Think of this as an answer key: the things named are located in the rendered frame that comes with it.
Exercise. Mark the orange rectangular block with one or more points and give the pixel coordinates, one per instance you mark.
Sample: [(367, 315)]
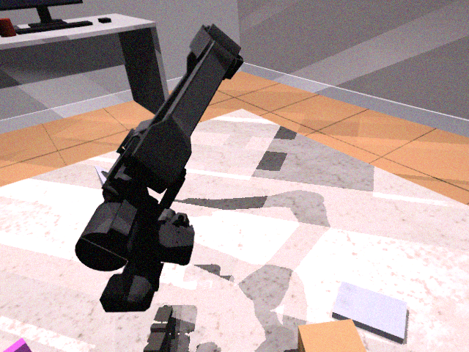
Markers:
[(334, 336)]

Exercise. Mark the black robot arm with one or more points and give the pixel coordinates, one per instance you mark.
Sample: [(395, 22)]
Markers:
[(155, 155)]

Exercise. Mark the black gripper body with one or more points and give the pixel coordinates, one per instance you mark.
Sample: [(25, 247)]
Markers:
[(134, 289)]

